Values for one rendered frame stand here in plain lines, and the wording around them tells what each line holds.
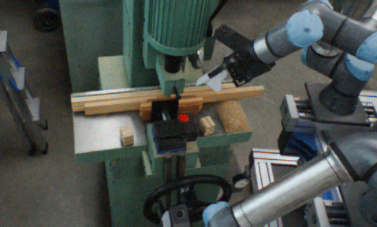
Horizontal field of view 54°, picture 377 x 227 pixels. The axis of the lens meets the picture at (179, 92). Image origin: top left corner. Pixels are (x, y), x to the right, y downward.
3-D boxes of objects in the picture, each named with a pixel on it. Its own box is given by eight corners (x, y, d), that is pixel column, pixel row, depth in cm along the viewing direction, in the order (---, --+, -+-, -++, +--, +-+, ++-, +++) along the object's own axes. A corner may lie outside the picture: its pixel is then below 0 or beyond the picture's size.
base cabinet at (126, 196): (114, 259, 182) (110, 182, 131) (103, 161, 220) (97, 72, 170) (203, 242, 192) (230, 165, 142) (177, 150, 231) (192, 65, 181)
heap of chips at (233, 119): (225, 132, 128) (228, 125, 125) (214, 102, 137) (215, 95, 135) (250, 129, 130) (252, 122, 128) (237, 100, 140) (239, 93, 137)
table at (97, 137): (76, 191, 114) (75, 180, 109) (72, 116, 134) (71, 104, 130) (259, 163, 128) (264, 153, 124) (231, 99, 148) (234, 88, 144)
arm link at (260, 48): (259, 37, 87) (275, 24, 92) (246, 45, 91) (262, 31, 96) (278, 63, 88) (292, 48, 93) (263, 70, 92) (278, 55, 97)
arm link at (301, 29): (331, 30, 85) (317, 46, 79) (293, 49, 93) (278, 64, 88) (312, 1, 84) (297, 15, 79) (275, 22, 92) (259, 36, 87)
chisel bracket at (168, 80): (162, 98, 124) (165, 80, 118) (154, 71, 134) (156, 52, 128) (184, 97, 126) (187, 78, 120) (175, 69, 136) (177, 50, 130)
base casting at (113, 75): (111, 181, 132) (110, 166, 125) (97, 72, 170) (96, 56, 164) (229, 163, 142) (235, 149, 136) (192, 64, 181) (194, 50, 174)
